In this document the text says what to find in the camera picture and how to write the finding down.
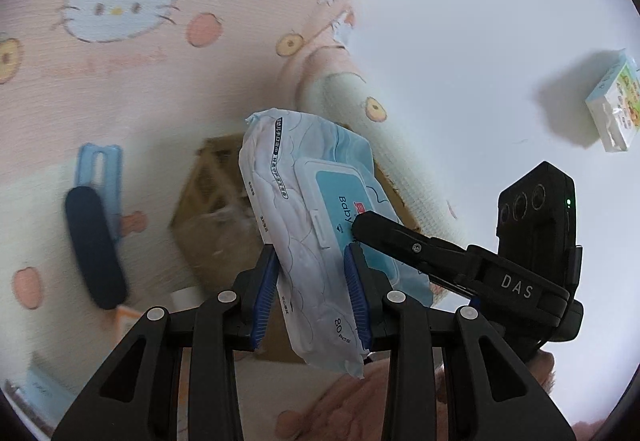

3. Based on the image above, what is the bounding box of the white desktop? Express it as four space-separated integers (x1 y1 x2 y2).
280 0 640 322

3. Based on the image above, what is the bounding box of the light blue box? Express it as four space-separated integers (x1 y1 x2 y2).
20 351 76 422

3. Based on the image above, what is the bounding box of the dark blue oblong case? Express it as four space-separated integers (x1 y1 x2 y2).
64 186 128 311

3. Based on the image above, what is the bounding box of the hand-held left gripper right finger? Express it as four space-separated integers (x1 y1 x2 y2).
344 243 576 441

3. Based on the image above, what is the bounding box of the pink printed blanket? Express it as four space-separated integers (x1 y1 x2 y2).
0 0 461 441

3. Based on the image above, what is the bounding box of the printed tissue pack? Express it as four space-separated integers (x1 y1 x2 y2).
584 48 640 153

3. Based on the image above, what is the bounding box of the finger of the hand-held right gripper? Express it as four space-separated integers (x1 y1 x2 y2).
350 211 481 289

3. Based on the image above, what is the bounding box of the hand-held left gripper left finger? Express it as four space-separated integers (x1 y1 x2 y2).
50 245 278 441

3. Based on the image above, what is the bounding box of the blue wet wipes pack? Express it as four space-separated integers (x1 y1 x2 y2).
237 107 433 379

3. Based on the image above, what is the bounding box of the translucent blue plastic holder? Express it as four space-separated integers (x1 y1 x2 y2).
74 142 124 242

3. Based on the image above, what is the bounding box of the brown cardboard box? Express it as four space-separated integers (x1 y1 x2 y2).
170 131 441 364

